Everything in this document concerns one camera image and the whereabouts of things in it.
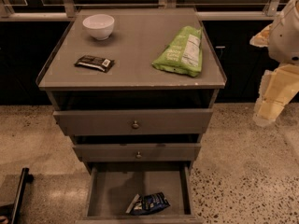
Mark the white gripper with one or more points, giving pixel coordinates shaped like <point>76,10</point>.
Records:
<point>285,40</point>

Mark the blue chip bag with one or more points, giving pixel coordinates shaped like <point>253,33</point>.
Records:
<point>148,204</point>

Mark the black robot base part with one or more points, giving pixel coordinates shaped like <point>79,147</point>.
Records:
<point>10,211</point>

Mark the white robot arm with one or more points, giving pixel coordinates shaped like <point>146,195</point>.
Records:
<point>281,37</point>

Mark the green chip bag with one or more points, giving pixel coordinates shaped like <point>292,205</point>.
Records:
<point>184,53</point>

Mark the grey drawer cabinet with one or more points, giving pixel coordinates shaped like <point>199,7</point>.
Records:
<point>139,37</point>

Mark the top drawer metal knob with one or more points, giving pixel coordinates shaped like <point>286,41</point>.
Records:
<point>135,125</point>

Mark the drawer metal knob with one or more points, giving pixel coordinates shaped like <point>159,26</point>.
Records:
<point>138,155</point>
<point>135,125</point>

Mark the middle drawer metal knob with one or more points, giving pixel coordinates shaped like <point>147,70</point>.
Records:
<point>138,155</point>

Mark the top grey drawer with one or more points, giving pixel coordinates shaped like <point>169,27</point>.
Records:
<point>119,122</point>

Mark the bottom grey open drawer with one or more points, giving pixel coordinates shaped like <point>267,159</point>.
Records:
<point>114,186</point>

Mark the middle grey drawer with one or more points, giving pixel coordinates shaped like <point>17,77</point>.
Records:
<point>127,152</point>

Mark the black snack bar wrapper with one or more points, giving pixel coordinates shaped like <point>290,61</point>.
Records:
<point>101,64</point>

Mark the white ceramic bowl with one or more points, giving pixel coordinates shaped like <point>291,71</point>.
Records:
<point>99,26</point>

